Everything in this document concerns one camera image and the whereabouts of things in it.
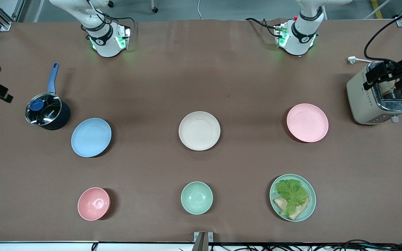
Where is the pink shallow bowl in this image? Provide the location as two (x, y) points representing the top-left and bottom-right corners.
(286, 103), (329, 143)

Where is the blue shallow bowl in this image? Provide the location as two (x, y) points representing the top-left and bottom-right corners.
(71, 118), (112, 158)

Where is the left arm base connector panel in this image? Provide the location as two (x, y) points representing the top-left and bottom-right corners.
(274, 24), (289, 48)

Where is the right arm base connector panel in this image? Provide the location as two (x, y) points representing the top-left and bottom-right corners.
(117, 26), (131, 50)

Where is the brown toast in toaster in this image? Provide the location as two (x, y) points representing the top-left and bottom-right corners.
(379, 81), (402, 99)

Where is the beige chrome toaster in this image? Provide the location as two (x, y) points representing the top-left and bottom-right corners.
(347, 61), (402, 126)

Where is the glass lid with blue knob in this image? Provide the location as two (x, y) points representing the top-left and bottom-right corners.
(25, 93), (62, 126)

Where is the green lettuce leaf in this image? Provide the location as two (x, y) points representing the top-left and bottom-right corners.
(275, 179), (309, 216)

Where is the green plate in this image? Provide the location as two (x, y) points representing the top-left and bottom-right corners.
(270, 174), (317, 222)

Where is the small pink deep bowl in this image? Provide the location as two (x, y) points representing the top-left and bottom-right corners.
(77, 187), (111, 221)

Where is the brown bread slice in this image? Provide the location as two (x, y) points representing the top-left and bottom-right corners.
(274, 197), (310, 220)

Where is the beige shallow bowl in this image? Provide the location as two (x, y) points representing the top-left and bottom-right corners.
(179, 111), (221, 151)

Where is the small green deep bowl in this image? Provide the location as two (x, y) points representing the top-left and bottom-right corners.
(181, 181), (213, 215)

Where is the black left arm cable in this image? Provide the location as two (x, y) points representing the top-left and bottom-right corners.
(364, 3), (402, 62)

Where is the dark saucepan with blue handle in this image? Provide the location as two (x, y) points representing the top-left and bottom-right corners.
(25, 62), (71, 131)

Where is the black left base cable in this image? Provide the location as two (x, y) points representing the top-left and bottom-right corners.
(245, 17), (282, 37)

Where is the black base cable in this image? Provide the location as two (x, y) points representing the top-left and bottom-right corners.
(86, 0), (137, 33)
(245, 17), (282, 37)

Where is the black right base cable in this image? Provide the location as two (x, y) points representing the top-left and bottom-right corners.
(86, 0), (137, 33)

